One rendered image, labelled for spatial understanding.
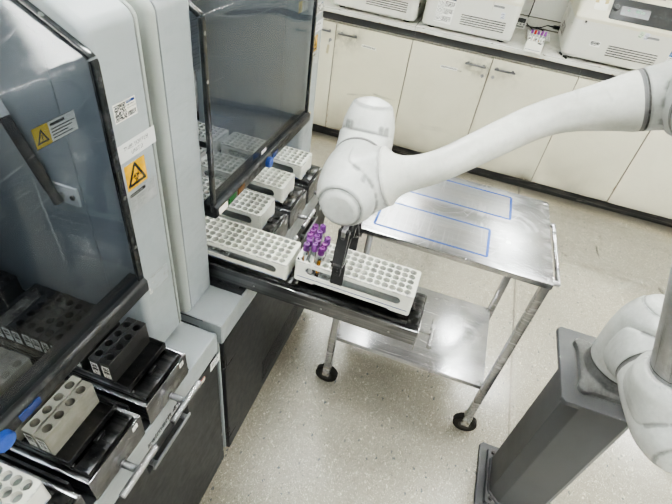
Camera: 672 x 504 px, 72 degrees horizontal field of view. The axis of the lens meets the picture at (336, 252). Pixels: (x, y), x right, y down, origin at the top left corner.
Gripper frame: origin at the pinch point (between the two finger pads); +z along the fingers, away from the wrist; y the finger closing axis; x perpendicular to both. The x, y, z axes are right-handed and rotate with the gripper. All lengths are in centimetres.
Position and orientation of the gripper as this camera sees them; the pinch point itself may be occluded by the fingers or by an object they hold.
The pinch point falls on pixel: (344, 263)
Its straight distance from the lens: 113.4
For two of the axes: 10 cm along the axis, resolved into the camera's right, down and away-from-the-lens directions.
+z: -1.2, 7.5, 6.5
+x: -9.4, -3.0, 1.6
